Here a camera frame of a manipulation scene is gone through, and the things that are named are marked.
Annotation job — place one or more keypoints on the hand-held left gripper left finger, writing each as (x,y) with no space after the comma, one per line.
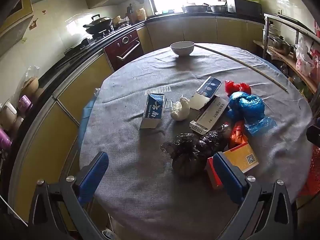
(93,177)

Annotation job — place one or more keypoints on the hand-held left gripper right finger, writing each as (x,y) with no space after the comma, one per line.
(228,177)

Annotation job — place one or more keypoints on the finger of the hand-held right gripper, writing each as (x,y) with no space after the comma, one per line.
(314,135)

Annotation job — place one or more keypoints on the yellow red box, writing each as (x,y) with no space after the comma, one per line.
(241,156)

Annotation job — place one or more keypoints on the red plastic basket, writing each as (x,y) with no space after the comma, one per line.
(313,175)

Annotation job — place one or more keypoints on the orange plastic bag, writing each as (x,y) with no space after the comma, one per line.
(237,136)

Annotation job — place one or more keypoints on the black plastic bag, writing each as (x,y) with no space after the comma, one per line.
(190,152)

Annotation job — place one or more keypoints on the white barcode box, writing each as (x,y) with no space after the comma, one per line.
(210,116)

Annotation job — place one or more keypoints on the blue plastic bag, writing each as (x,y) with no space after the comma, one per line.
(247,110)

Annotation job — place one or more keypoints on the blue white carton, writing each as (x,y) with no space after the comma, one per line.
(152,112)

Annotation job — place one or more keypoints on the blue dotted carton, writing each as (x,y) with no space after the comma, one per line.
(206,91)

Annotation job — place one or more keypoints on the grey tablecloth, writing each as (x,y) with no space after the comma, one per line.
(140,180)

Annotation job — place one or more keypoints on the pink red plastic bag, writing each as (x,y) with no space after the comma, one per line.
(315,65)

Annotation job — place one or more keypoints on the white printed plastic bag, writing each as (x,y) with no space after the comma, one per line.
(303,60)

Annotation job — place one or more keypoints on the long wooden stick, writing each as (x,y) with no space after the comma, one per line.
(250,65)

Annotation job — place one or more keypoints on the steel pot with lid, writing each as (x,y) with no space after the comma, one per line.
(281,45)

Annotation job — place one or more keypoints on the purple thermos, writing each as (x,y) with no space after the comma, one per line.
(5,140)

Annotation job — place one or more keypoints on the purple mug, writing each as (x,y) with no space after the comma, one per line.
(25,103)

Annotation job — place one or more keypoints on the metal shelf rack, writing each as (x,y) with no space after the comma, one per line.
(296,31)

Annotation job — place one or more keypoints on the beige electric kettle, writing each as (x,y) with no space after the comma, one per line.
(7,116)

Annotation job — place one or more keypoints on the clay pot in plastic bag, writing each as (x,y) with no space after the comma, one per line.
(31,85)

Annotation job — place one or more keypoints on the dark red oven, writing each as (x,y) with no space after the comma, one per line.
(125,50)

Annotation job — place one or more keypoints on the black gas stove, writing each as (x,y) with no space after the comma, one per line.
(95,41)

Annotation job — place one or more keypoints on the white ceramic bowl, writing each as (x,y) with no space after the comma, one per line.
(182,48)

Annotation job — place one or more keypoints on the black microwave oven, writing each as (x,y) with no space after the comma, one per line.
(246,7)

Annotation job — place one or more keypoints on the black wok with lid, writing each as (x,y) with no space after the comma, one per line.
(98,25)

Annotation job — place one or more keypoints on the small metal basin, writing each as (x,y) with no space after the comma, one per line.
(218,8)

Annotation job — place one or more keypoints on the knife block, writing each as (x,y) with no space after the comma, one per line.
(130,12)

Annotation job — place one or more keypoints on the wide metal basin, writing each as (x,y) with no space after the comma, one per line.
(195,8)

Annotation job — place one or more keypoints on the framed yellow wall cabinet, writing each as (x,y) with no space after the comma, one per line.
(15,22)

